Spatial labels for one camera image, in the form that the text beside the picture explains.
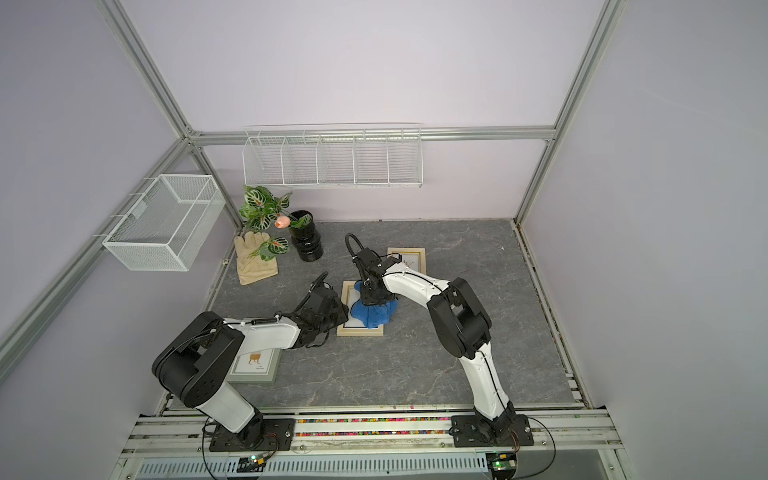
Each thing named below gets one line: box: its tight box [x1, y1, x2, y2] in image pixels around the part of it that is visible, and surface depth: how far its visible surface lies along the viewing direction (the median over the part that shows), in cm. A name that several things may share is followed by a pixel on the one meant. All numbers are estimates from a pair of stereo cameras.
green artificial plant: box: [239, 185, 312, 261], surface depth 86 cm
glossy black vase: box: [289, 210, 323, 263], surface depth 104 cm
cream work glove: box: [234, 231, 279, 286], surface depth 110 cm
